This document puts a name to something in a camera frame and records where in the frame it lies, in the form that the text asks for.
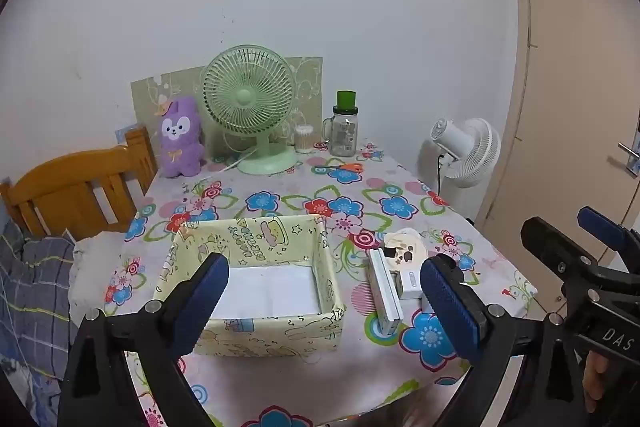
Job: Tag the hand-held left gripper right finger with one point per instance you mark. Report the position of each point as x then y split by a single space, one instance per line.
450 312

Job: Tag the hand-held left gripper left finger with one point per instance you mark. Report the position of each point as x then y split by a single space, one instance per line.
200 302

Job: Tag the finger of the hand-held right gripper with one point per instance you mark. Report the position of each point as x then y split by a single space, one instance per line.
555 247
605 224

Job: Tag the yellow patterned storage box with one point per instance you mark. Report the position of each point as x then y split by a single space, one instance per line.
280 332

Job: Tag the person's right hand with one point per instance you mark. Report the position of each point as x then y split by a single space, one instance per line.
597 379

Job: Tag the white pillow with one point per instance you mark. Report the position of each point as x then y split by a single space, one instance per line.
95 267

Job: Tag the white floor fan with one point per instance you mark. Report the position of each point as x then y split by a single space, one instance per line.
475 147

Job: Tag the floral tablecloth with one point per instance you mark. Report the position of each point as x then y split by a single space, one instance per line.
300 207

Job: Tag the beige door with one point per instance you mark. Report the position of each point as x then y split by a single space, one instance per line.
575 82

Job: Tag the purple plush toy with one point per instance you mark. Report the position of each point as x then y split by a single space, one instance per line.
180 142

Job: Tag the plaid blanket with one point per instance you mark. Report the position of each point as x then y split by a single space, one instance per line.
35 287

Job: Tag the wooden chair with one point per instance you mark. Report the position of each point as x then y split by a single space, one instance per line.
60 187

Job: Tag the light blue paper card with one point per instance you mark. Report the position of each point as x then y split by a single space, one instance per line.
125 133

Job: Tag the clear cotton swab container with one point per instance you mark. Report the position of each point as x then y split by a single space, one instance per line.
303 139

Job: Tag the glass jar with green lid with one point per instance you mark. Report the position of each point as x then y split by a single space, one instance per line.
344 132

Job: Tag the green desk fan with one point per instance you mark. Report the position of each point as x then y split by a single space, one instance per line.
245 97

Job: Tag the beige patterned board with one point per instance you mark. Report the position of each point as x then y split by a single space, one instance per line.
310 82

